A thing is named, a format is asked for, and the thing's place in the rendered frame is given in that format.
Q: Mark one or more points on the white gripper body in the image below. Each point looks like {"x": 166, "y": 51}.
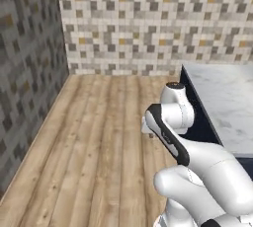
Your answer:
{"x": 145, "y": 127}

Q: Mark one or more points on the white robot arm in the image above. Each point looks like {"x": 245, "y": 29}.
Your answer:
{"x": 210, "y": 168}

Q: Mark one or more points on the dark blue kitchen island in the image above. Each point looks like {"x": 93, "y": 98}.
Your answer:
{"x": 230, "y": 106}

